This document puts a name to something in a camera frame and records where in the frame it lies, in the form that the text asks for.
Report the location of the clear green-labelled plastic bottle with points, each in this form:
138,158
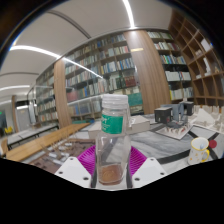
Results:
113,146

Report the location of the narrow bookshelf full of books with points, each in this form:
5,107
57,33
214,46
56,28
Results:
175,66

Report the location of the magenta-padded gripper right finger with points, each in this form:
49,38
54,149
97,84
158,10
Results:
146,170

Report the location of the straight ceiling light strip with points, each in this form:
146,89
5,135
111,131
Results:
129,13

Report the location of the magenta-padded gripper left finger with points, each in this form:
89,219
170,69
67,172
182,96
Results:
75,170

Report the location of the glass-fronted side bookshelf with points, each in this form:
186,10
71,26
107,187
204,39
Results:
46,100

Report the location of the white city block model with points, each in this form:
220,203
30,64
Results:
208,118

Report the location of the dark grey building model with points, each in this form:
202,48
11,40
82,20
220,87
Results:
170,116

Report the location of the flat round red coaster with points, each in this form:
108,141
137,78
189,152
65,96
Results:
213,144

